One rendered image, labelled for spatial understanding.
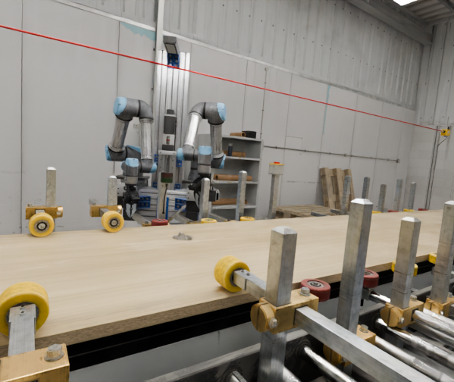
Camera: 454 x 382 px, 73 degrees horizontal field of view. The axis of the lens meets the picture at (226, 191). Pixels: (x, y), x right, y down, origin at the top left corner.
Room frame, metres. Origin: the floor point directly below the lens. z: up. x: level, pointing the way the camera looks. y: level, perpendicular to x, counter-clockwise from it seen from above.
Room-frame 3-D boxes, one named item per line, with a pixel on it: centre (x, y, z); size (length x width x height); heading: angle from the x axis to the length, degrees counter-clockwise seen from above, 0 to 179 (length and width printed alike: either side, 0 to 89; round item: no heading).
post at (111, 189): (1.44, 0.54, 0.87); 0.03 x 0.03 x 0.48; 33
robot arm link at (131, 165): (1.91, 0.59, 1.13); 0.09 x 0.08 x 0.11; 32
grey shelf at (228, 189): (4.75, -0.01, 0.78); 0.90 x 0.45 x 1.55; 125
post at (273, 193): (2.00, -0.31, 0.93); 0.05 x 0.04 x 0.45; 123
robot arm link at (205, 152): (1.81, 0.14, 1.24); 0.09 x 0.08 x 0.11; 176
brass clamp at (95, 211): (1.43, 0.56, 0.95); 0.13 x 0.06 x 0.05; 123
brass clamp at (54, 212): (1.30, 0.77, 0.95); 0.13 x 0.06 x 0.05; 123
